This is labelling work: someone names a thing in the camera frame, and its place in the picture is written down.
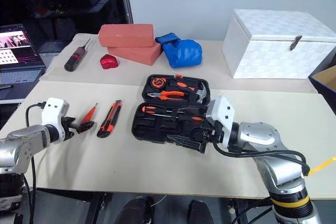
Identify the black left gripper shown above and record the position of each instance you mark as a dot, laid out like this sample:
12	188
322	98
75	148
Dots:
67	129

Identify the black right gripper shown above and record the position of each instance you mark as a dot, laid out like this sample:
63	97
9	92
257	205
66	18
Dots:
207	132

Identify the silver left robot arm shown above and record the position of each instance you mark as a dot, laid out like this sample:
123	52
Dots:
23	140

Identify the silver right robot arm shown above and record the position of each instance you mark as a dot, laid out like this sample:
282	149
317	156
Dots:
273	155

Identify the black plastic tool case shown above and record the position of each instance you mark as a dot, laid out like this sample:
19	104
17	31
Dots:
157	129

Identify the black red awl tool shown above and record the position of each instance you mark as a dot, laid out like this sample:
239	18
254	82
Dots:
74	58

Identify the red tester screwdriver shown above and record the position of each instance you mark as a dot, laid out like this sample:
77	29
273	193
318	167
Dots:
90	112

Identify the short orange black screwdriver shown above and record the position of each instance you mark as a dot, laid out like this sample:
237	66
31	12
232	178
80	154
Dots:
195	118

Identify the orange black utility knife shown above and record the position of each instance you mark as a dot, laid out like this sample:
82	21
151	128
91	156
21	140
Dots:
110	119

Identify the long orange black screwdriver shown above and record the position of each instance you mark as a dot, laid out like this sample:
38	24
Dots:
149	109

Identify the black orange claw hammer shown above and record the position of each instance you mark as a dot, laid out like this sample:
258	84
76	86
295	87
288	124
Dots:
183	85

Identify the orange black tape measure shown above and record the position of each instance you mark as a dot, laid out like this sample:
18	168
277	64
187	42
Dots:
158	81

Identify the dark rounded shape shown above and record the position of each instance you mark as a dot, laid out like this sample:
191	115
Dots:
200	212
136	211

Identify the red crumpled object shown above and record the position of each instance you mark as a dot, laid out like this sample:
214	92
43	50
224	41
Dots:
109	62

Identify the red brick block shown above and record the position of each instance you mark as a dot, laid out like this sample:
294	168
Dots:
126	35
136	54

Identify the blue boxing glove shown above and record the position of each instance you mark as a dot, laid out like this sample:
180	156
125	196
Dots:
183	52

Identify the open laptop computer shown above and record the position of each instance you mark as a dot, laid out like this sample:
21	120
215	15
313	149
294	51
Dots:
18	58

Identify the white woven storage box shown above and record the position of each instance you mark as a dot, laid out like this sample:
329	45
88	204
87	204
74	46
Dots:
275	51

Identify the metal box latch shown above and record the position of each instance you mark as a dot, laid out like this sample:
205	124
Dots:
295	43

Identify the blue cardboard box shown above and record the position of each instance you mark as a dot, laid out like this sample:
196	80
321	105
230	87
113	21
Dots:
325	79

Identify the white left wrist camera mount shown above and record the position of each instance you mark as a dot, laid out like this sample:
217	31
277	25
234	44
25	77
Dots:
53	111

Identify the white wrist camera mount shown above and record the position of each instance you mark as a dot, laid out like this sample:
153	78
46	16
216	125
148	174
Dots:
219	113
53	111

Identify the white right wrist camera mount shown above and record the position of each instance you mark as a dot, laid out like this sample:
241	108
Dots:
219	113

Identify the black table leg frame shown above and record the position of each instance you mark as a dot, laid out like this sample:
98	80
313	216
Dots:
98	208

